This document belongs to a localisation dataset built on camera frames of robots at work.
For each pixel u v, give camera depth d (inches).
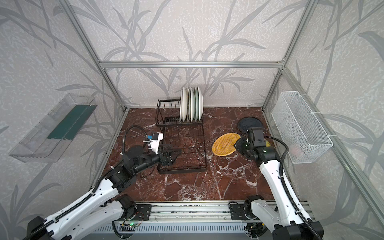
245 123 43.0
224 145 33.2
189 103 29.0
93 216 21.1
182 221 28.4
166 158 24.1
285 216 15.4
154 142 24.4
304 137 24.0
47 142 25.3
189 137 40.1
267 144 22.1
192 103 29.0
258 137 22.4
